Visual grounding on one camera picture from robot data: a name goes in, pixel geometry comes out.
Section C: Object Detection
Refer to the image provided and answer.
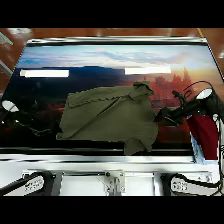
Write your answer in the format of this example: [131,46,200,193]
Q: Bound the black cable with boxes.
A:
[182,80,215,98]

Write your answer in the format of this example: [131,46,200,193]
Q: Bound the olive green shirt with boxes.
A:
[55,80,160,157]

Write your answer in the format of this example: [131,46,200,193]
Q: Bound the light blue garment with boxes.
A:
[189,130,218,165]

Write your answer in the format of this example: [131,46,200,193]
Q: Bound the red garment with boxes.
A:
[185,113,220,161]

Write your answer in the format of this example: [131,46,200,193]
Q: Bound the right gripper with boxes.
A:
[153,107,185,127]

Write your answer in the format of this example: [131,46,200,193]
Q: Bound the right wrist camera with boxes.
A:
[171,89,188,105]

